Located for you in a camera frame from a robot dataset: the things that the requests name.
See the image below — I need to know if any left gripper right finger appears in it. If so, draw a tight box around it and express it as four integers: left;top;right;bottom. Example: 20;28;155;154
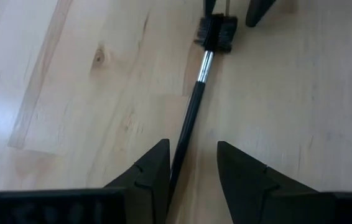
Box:
216;141;352;224

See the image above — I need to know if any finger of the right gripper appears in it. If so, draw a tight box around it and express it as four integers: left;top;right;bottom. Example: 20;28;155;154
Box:
203;0;218;17
245;0;278;28

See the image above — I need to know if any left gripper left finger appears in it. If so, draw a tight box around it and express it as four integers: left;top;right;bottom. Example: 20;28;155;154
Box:
0;138;172;224

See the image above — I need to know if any black comb-head makeup brush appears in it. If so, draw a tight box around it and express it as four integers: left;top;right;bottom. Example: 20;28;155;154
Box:
166;12;239;206

